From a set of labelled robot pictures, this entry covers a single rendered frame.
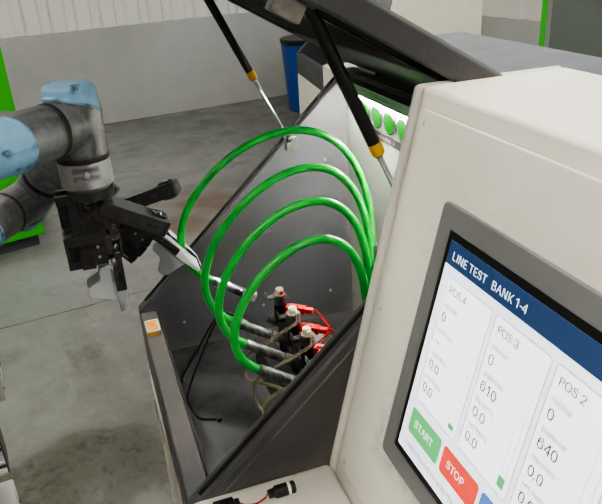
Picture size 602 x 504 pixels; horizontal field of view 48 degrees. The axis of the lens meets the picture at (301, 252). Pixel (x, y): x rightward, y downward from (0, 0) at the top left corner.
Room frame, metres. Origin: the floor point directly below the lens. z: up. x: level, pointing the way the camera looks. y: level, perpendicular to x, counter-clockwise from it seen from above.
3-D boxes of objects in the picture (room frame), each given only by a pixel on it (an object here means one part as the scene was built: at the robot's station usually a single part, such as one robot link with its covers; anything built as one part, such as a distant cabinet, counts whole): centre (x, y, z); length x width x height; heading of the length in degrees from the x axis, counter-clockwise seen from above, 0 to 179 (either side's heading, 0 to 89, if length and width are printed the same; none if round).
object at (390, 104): (1.24, -0.20, 1.43); 0.54 x 0.03 x 0.02; 18
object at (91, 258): (0.95, 0.31, 1.35); 0.09 x 0.08 x 0.12; 108
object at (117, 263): (0.93, 0.28, 1.29); 0.05 x 0.02 x 0.09; 18
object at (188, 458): (1.08, 0.27, 0.87); 0.62 x 0.04 x 0.16; 18
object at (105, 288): (0.93, 0.31, 1.24); 0.06 x 0.03 x 0.09; 108
